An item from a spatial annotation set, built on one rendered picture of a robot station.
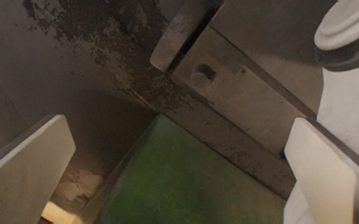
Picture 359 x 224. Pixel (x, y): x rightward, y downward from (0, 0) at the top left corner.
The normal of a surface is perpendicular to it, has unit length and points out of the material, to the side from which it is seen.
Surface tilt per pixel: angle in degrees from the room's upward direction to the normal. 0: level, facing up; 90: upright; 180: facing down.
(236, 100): 0
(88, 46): 0
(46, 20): 0
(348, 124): 90
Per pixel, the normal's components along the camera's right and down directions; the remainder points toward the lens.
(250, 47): -0.25, 0.54
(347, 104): -0.80, -0.58
